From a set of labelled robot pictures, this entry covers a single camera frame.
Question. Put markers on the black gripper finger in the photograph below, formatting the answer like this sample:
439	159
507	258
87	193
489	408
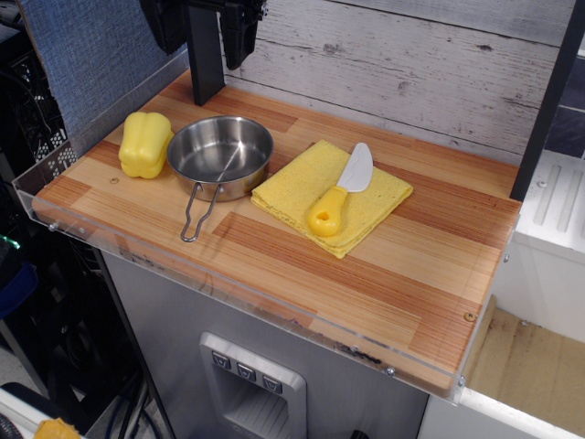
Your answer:
166	21
239	23

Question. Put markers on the yellow object bottom corner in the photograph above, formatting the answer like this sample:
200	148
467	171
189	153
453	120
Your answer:
56	429

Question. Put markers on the yellow folded cloth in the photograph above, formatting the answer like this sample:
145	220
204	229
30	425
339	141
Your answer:
292	191

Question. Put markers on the clear acrylic edge guard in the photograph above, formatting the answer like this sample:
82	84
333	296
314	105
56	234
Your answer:
405	301

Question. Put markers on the silver toy fridge cabinet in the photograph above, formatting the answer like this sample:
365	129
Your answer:
344	398

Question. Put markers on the black vertical post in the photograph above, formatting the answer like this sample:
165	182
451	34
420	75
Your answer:
204	52
567	55

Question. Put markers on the blue fabric panel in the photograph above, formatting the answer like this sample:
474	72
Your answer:
101	59

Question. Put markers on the black left vertical post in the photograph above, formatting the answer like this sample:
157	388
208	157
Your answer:
204	52

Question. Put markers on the stainless steel pot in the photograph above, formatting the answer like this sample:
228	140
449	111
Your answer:
218	159

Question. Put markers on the white toy sink unit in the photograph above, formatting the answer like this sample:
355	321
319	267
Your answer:
524	377

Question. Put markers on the toy knife yellow handle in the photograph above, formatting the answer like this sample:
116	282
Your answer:
325	217

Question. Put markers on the black right vertical post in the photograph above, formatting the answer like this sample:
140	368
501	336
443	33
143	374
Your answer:
567	55

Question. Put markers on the silver water dispenser panel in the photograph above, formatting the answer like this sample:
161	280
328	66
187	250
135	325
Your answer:
253	396

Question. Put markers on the yellow plastic bell pepper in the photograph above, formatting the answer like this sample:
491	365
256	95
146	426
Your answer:
145	138

